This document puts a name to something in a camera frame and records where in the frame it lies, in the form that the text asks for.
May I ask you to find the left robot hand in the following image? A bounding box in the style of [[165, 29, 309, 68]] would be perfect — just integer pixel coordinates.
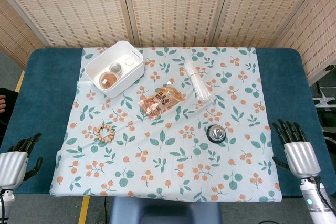
[[0, 132, 44, 189]]

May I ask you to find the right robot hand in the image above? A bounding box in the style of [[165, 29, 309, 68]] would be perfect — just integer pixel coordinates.
[[271, 119, 321, 179]]

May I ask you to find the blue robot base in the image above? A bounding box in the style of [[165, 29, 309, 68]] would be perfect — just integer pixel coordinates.
[[109, 196, 222, 224]]

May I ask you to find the white equipment stand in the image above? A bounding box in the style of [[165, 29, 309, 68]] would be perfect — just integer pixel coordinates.
[[312, 64, 336, 115]]

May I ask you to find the clear dome with amber contents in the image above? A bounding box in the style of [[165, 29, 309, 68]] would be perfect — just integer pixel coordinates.
[[99, 71, 120, 89]]

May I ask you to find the bundle of clear straws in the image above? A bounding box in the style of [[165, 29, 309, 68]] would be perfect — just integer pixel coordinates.
[[183, 60, 217, 104]]

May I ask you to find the floral print tablecloth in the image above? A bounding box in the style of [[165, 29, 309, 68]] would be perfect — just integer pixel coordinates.
[[49, 46, 284, 204]]

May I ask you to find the white plastic storage box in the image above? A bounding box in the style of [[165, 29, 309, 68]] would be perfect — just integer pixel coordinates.
[[84, 40, 145, 99]]

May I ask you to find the small round metal tin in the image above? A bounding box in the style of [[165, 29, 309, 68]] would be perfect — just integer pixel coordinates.
[[109, 62, 124, 76]]

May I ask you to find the orange spouted drink pouch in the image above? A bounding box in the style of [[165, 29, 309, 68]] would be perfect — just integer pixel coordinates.
[[139, 81, 186, 121]]

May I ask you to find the woven folding screen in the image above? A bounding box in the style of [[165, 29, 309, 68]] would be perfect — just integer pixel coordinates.
[[0, 0, 336, 86]]

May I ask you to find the wooden bead bracelet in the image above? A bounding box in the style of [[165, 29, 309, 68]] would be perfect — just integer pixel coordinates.
[[95, 124, 116, 143]]

